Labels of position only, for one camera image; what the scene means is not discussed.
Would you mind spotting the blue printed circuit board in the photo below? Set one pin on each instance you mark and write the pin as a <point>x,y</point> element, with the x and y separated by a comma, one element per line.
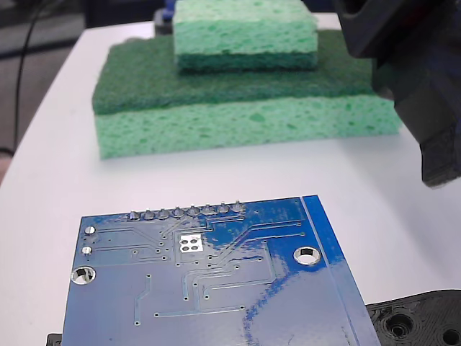
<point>216,288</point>

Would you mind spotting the large green scouring sponge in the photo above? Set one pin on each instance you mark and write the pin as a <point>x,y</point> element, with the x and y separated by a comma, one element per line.
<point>234,122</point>

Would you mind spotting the blue and black object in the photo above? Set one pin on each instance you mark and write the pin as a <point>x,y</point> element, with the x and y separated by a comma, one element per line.
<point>163,21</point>

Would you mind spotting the black 3D-printed board bracket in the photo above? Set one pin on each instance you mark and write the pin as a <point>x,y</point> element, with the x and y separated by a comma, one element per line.
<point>414,306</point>

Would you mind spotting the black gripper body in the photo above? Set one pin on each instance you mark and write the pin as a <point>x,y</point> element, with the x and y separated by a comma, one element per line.
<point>396,25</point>

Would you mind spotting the small green sponge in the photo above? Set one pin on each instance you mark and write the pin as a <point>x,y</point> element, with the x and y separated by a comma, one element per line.
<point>245,39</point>

